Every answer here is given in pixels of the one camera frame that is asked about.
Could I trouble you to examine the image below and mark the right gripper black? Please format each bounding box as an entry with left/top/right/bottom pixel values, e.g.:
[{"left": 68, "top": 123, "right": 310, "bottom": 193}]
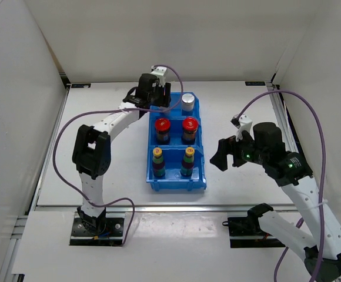
[{"left": 209, "top": 128, "right": 268, "bottom": 172}]

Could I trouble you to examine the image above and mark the silver-capped spice shaker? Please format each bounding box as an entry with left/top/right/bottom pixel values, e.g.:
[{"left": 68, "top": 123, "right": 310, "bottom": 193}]
[
  {"left": 181, "top": 93, "right": 195, "bottom": 116},
  {"left": 159, "top": 108, "right": 171, "bottom": 116}
]

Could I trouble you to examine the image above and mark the red-lid sauce jar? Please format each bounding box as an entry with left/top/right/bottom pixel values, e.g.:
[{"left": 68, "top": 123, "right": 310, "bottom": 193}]
[
  {"left": 182, "top": 117, "right": 199, "bottom": 144},
  {"left": 155, "top": 117, "right": 171, "bottom": 144}
]

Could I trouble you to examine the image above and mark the yellow-cap sauce bottle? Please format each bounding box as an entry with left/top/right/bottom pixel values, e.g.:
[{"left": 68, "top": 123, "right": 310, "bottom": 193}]
[
  {"left": 152, "top": 147, "right": 165, "bottom": 177},
  {"left": 180, "top": 147, "right": 195, "bottom": 177}
]

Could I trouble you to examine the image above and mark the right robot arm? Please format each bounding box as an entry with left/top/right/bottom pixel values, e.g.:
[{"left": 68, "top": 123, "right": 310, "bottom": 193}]
[{"left": 210, "top": 122, "right": 341, "bottom": 281}]

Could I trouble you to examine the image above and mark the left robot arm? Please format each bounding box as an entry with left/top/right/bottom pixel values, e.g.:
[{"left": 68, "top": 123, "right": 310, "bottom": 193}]
[{"left": 72, "top": 67, "right": 171, "bottom": 235}]

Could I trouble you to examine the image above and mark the blue bin far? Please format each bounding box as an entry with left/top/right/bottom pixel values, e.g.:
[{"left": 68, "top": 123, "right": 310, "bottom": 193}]
[{"left": 149, "top": 92, "right": 200, "bottom": 121}]

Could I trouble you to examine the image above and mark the blue bin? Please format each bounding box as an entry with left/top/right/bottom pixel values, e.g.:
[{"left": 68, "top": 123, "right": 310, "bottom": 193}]
[
  {"left": 146, "top": 145, "right": 207, "bottom": 192},
  {"left": 148, "top": 117, "right": 204, "bottom": 151},
  {"left": 149, "top": 92, "right": 200, "bottom": 121}
]

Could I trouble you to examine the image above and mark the blue bin middle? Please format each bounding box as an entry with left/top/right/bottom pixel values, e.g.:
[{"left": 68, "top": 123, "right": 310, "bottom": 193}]
[{"left": 148, "top": 117, "right": 204, "bottom": 151}]

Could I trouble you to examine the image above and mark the blue bin near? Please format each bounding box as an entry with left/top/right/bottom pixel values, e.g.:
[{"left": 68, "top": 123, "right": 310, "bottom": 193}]
[{"left": 146, "top": 145, "right": 207, "bottom": 192}]

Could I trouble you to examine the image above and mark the right black corner label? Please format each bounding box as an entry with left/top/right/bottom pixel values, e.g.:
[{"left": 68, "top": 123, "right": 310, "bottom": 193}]
[{"left": 245, "top": 81, "right": 266, "bottom": 86}]

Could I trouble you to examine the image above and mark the black corner label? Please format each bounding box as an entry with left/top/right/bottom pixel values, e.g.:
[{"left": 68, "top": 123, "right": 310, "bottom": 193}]
[
  {"left": 71, "top": 83, "right": 91, "bottom": 89},
  {"left": 245, "top": 81, "right": 266, "bottom": 86}
]

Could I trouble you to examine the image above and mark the left black corner label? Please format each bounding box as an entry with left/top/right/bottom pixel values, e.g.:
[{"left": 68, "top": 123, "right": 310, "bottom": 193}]
[{"left": 71, "top": 83, "right": 91, "bottom": 89}]

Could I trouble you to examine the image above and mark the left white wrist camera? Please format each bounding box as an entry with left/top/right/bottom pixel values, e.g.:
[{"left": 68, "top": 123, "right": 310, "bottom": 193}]
[{"left": 151, "top": 65, "right": 168, "bottom": 87}]

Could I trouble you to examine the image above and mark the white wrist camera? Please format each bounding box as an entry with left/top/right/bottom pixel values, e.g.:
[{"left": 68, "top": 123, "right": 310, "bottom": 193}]
[
  {"left": 231, "top": 114, "right": 252, "bottom": 142},
  {"left": 151, "top": 65, "right": 168, "bottom": 87}
]

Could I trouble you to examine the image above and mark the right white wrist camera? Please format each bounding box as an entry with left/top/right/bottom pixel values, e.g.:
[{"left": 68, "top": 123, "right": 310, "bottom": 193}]
[{"left": 231, "top": 114, "right": 252, "bottom": 142}]

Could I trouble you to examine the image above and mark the right side aluminium rail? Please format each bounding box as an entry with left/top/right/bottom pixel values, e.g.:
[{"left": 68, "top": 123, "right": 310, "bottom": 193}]
[{"left": 265, "top": 82, "right": 341, "bottom": 282}]

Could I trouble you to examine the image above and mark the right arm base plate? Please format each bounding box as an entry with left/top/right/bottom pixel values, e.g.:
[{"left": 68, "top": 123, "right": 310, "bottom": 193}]
[{"left": 222, "top": 217, "right": 285, "bottom": 249}]

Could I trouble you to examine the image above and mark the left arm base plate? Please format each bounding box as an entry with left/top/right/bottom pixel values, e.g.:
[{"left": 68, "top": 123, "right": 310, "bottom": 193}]
[{"left": 69, "top": 213, "right": 125, "bottom": 247}]

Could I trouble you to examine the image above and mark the aluminium table edge rail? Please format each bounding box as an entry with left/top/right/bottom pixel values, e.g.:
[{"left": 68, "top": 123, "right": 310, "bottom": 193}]
[{"left": 31, "top": 204, "right": 297, "bottom": 213}]

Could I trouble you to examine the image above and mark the left side aluminium rail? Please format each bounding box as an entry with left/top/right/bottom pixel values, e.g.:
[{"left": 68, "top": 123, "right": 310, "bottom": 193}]
[{"left": 0, "top": 85, "right": 70, "bottom": 281}]

